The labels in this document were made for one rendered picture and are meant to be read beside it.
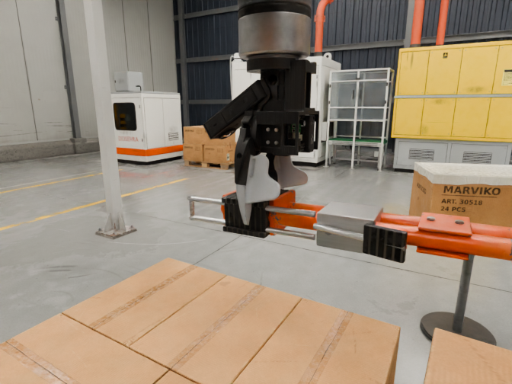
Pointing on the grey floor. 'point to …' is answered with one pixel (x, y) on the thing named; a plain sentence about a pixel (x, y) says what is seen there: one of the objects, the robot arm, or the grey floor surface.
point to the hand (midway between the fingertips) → (260, 208)
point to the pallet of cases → (207, 148)
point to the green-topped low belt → (355, 145)
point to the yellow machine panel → (453, 105)
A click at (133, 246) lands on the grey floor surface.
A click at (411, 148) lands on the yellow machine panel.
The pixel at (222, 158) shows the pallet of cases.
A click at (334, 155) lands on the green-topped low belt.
